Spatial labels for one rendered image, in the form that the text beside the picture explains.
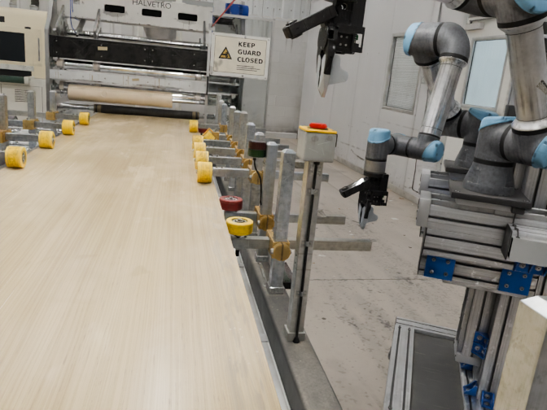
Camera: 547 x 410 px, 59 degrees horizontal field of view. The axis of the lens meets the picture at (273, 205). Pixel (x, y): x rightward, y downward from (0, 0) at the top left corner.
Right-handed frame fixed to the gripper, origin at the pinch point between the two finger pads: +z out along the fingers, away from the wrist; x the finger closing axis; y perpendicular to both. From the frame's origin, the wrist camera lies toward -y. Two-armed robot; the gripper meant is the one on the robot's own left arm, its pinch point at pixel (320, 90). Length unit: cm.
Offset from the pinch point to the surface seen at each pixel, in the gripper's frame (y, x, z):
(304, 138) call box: -3.1, -2.8, 10.3
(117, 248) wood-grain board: -43, 6, 40
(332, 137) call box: 2.9, -4.0, 9.4
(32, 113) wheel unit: -111, 182, 30
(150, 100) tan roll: -56, 304, 26
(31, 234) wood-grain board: -64, 13, 40
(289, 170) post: 0.4, 23.7, 22.6
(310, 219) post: 0.5, -3.0, 28.5
